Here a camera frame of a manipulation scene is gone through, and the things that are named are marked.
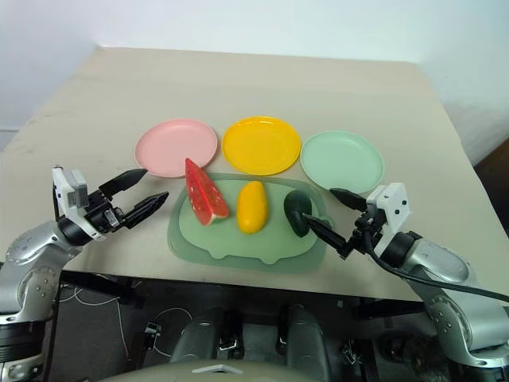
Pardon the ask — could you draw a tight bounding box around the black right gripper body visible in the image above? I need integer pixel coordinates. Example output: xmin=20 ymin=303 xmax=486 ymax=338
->
xmin=340 ymin=210 xmax=390 ymax=259

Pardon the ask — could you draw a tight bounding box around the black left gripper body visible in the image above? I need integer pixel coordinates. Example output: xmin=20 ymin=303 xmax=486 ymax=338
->
xmin=81 ymin=185 xmax=129 ymax=236

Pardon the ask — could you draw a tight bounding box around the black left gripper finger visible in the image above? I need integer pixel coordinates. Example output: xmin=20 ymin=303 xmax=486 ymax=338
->
xmin=122 ymin=192 xmax=170 ymax=230
xmin=98 ymin=168 xmax=150 ymax=197

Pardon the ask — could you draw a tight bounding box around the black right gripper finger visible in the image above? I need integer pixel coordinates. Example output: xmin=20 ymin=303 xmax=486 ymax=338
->
xmin=328 ymin=187 xmax=367 ymax=212
xmin=303 ymin=213 xmax=351 ymax=256

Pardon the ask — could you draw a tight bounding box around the light green plate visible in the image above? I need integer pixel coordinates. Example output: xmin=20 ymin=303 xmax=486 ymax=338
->
xmin=300 ymin=130 xmax=386 ymax=193

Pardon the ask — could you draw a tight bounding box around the pink plate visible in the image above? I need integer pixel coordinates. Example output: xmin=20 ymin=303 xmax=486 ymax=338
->
xmin=134 ymin=118 xmax=220 ymax=179

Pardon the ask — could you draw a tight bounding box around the yellow plate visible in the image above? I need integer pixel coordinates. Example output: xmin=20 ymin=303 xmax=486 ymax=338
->
xmin=221 ymin=115 xmax=301 ymax=177

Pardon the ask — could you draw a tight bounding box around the dark green avocado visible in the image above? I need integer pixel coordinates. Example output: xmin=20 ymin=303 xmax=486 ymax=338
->
xmin=283 ymin=189 xmax=316 ymax=239

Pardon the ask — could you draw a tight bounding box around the red watermelon slice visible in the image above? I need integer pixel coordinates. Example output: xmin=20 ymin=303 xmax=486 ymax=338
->
xmin=185 ymin=158 xmax=231 ymax=228

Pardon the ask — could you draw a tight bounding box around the yellow mango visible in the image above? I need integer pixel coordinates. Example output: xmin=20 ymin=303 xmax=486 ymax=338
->
xmin=235 ymin=181 xmax=268 ymax=235

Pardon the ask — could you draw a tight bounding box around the translucent green tray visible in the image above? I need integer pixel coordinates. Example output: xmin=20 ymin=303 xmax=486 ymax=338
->
xmin=166 ymin=171 xmax=330 ymax=275

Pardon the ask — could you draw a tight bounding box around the dark grey rounded shape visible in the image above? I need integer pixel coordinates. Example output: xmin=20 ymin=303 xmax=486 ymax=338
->
xmin=278 ymin=303 xmax=333 ymax=381
xmin=169 ymin=306 xmax=240 ymax=369

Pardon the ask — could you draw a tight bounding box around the grey robot torso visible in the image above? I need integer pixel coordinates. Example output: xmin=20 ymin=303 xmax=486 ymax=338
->
xmin=97 ymin=359 xmax=332 ymax=382

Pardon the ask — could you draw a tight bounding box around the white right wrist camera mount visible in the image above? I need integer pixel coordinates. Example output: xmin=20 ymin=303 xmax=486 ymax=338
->
xmin=364 ymin=182 xmax=411 ymax=251

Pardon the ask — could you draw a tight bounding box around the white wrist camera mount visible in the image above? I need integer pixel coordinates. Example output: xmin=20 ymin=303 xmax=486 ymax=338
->
xmin=364 ymin=182 xmax=411 ymax=251
xmin=51 ymin=166 xmax=107 ymax=240

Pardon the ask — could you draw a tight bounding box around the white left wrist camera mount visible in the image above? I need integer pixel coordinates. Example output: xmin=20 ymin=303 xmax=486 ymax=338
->
xmin=51 ymin=166 xmax=107 ymax=240

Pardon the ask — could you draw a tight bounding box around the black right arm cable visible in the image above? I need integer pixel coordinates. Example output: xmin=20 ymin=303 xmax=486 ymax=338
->
xmin=359 ymin=222 xmax=509 ymax=303

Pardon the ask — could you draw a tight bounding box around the thin white cable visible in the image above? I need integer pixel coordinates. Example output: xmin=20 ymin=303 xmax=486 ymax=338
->
xmin=59 ymin=283 xmax=134 ymax=361

